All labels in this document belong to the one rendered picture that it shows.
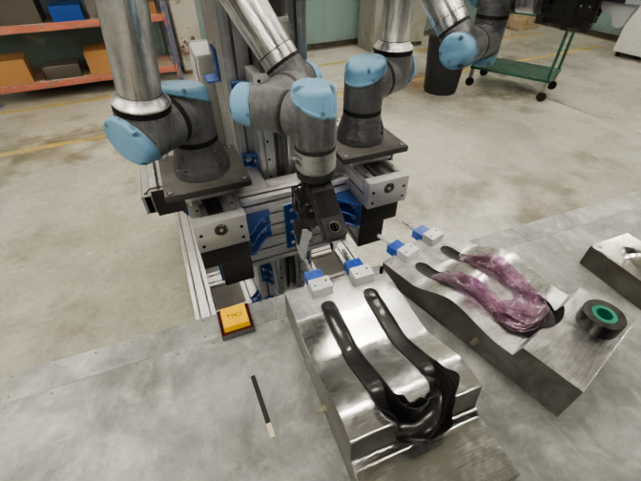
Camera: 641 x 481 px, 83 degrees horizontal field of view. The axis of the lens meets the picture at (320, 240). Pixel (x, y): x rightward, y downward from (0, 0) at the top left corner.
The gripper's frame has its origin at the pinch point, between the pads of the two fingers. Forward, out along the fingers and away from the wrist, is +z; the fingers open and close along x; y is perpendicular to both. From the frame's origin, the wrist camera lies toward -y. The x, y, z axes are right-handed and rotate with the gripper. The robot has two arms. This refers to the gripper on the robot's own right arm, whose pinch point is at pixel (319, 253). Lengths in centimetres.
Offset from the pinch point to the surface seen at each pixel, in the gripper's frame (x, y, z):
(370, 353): -3.6, -20.0, 12.0
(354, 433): 7.1, -34.3, 7.7
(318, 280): 0.1, 0.5, 9.2
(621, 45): -616, 344, 84
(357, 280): -8.8, -2.3, 9.9
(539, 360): -33.2, -34.3, 10.0
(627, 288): -78, -24, 18
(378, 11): -283, 497, 45
